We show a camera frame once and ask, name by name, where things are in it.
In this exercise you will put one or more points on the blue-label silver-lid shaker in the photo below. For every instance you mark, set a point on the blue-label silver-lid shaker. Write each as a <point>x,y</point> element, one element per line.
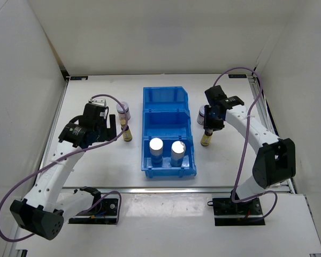
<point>178,149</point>
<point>156,150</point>

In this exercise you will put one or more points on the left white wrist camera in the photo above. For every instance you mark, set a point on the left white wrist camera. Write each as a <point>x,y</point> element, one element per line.
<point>98,101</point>

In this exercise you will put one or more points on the yellow-label brown bottle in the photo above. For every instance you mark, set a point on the yellow-label brown bottle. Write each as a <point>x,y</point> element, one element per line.
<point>127,136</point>
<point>206,137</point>

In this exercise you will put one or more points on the front aluminium rail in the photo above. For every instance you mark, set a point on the front aluminium rail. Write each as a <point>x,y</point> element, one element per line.
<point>150,190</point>

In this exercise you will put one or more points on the left white-lid sauce jar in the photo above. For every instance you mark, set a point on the left white-lid sauce jar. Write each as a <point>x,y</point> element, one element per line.
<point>123,111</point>

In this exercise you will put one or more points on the white-lid sauce jar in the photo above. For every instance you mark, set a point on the white-lid sauce jar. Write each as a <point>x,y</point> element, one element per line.
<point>123,111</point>
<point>201,115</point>

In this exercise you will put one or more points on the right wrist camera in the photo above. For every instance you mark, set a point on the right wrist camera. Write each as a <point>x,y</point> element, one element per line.
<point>214,95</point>

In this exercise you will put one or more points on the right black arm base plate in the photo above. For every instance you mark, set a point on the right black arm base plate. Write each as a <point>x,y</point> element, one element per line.
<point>228,213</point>

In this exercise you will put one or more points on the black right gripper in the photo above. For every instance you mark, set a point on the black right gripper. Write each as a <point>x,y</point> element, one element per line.
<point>207,123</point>

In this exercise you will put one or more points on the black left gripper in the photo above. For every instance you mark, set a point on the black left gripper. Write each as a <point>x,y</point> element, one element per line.
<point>108,133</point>

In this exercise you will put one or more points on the right white-lid sauce jar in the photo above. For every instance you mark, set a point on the right white-lid sauce jar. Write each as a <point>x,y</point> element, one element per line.
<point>201,115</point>

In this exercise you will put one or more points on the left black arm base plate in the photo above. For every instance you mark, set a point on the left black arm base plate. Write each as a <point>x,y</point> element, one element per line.
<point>107,212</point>

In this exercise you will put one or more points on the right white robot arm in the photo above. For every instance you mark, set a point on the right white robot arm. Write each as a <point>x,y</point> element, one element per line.
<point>275,157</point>

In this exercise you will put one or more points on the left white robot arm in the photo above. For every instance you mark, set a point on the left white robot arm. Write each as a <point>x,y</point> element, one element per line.
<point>40,211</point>

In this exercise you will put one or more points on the blue three-compartment plastic bin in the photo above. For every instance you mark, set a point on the blue three-compartment plastic bin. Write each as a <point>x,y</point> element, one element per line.
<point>166,116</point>

